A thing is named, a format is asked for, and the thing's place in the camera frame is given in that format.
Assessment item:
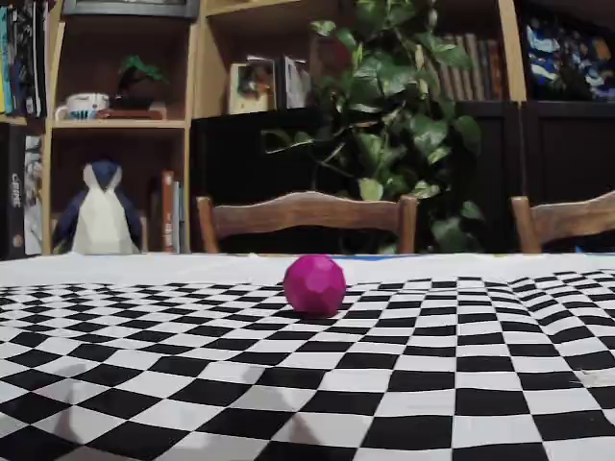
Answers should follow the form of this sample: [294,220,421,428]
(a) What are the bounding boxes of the plain black cabinet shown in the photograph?
[190,106,347,255]

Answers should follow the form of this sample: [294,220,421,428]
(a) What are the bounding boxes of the pink faceted ball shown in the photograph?
[283,254,347,318]

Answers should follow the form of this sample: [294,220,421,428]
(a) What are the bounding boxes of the blue white paper penguin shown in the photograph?
[51,159,145,255]

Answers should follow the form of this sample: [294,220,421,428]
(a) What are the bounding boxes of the white mug with face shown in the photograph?
[54,92,112,121]

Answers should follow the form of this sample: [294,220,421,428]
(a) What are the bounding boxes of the reddish flat tray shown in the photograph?
[95,108,169,121]

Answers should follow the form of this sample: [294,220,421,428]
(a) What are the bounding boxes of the dark red plant pot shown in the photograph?
[310,36,355,71]

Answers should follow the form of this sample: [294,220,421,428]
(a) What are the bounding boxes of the brown wooden chair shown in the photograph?
[196,189,419,255]
[509,189,615,255]

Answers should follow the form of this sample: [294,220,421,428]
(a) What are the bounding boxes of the black white checkerboard sheet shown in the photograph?
[0,252,615,461]

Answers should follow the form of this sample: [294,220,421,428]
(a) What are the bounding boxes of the black tall book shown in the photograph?
[26,0,49,116]

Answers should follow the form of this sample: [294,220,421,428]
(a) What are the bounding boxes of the blue starry painting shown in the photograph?
[523,13,615,102]

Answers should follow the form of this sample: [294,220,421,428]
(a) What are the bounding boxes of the black game box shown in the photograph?
[0,123,26,260]

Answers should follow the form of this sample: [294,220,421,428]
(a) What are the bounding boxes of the white illustrated game box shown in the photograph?
[23,135,45,255]

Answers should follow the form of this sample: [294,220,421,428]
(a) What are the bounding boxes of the white photo card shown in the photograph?
[283,56,313,110]

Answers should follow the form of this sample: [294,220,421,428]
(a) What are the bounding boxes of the thin blue book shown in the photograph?
[175,180,189,255]

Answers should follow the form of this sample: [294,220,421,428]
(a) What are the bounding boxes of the dark cabinet with doors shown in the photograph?
[455,99,615,254]

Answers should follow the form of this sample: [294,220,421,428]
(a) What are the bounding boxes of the green leafy pothos plant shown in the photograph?
[261,0,484,255]

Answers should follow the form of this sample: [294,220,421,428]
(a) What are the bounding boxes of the wood framed photo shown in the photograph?
[228,61,278,115]

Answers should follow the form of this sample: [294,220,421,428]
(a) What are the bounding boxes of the green bonsai model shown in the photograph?
[108,54,172,111]

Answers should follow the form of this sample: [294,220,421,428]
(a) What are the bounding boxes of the orange book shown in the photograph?
[160,170,177,255]

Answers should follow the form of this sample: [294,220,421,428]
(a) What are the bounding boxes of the dark framed screen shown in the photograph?
[61,0,201,20]

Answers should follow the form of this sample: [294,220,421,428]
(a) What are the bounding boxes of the reddish brown hardcover book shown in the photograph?
[485,38,504,101]

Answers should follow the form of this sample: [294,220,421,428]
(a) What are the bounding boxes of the yellow green book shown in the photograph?
[0,7,12,115]

